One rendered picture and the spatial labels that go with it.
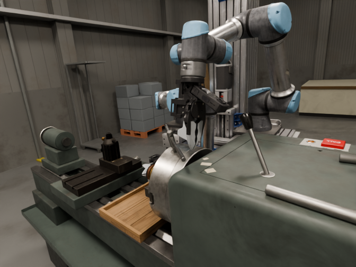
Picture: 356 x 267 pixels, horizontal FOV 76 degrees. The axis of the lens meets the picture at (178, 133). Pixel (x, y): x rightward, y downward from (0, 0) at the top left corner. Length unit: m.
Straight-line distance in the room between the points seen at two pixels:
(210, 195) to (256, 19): 0.76
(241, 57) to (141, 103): 3.85
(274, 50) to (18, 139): 4.47
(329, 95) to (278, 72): 6.08
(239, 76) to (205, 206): 1.09
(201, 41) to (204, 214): 0.46
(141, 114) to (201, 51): 4.58
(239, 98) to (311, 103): 5.80
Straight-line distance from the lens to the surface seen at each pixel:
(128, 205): 1.21
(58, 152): 1.78
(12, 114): 4.84
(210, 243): 0.66
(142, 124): 5.26
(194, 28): 0.68
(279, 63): 1.15
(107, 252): 1.52
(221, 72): 1.48
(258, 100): 1.30
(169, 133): 0.80
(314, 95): 7.24
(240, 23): 1.09
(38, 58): 5.07
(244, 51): 1.52
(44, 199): 1.95
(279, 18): 1.05
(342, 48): 9.53
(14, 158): 4.95
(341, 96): 7.22
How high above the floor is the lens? 1.53
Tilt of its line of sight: 16 degrees down
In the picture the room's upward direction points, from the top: 4 degrees counter-clockwise
